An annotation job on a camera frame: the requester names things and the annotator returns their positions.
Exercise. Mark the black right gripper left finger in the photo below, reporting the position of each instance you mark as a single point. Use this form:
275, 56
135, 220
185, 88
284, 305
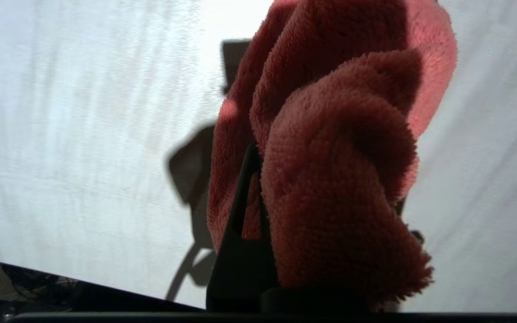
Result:
240, 269

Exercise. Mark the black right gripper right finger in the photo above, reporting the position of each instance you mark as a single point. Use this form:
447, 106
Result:
400, 207

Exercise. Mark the orange microfibre cloth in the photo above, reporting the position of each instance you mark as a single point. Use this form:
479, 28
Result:
339, 179

